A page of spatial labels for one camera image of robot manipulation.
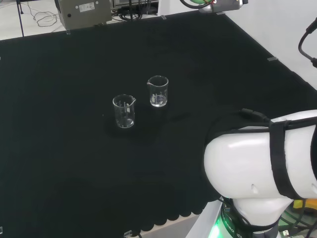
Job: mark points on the clear glass beaker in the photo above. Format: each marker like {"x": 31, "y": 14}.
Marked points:
{"x": 123, "y": 112}
{"x": 158, "y": 92}

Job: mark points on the black table cloth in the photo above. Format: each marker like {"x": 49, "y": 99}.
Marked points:
{"x": 74, "y": 161}

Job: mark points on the grey metal box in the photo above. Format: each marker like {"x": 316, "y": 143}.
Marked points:
{"x": 84, "y": 12}

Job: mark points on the yellow stop button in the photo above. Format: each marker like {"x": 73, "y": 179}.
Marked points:
{"x": 298, "y": 203}

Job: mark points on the black tripod leg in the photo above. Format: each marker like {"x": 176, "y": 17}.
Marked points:
{"x": 20, "y": 17}

